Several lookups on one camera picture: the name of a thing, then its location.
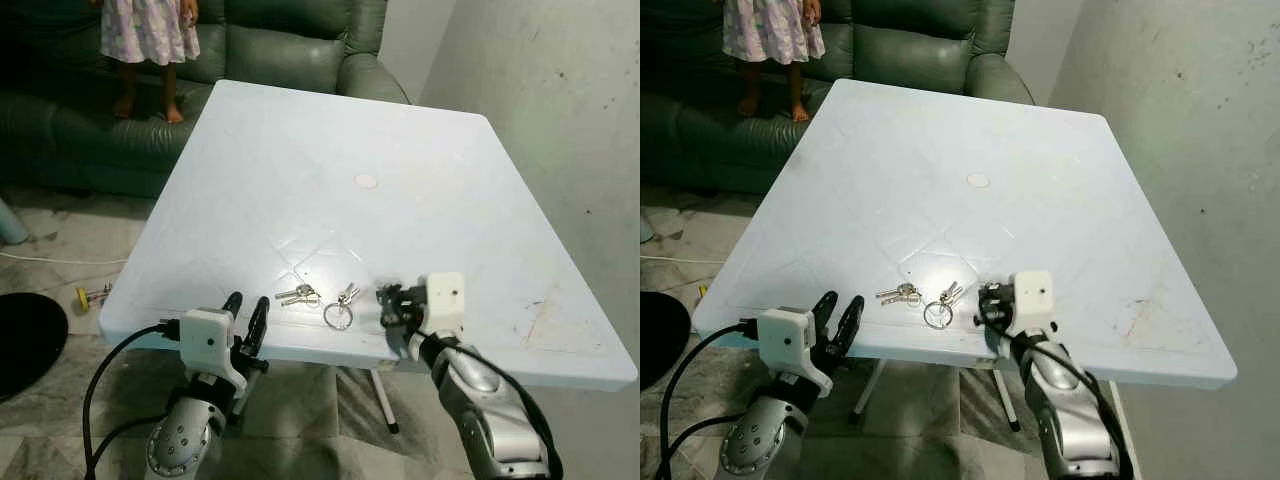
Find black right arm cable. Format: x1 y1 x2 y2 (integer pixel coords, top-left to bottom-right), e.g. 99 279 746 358
1020 332 1134 480
448 338 564 480

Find white metal table legs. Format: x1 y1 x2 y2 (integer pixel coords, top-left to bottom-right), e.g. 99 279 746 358
853 358 1022 434
335 362 401 436

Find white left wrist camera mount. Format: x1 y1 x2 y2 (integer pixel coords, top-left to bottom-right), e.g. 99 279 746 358
756 307 823 389
179 308 248 393

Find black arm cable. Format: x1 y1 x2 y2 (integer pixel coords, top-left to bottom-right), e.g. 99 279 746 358
657 319 761 480
82 321 183 480
448 338 564 480
664 412 747 473
90 412 167 479
1020 332 1134 480

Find white plastic folding table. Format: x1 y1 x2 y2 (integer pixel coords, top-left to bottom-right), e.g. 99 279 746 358
99 79 639 392
691 78 1240 391

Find keys on large ring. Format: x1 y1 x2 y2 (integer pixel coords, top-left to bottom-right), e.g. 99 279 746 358
922 281 965 331
322 282 362 332

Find black round stand base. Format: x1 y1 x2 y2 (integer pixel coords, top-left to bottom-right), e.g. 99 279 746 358
640 290 692 392
0 292 70 403

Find child in floral dress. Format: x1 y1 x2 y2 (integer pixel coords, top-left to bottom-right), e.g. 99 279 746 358
715 0 824 124
92 0 202 125

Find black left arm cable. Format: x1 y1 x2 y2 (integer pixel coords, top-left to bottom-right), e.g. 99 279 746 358
82 321 183 480
657 319 761 480
90 412 167 479
664 412 747 473

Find green leather sofa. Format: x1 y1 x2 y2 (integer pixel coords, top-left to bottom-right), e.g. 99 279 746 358
0 0 411 198
640 0 1037 197

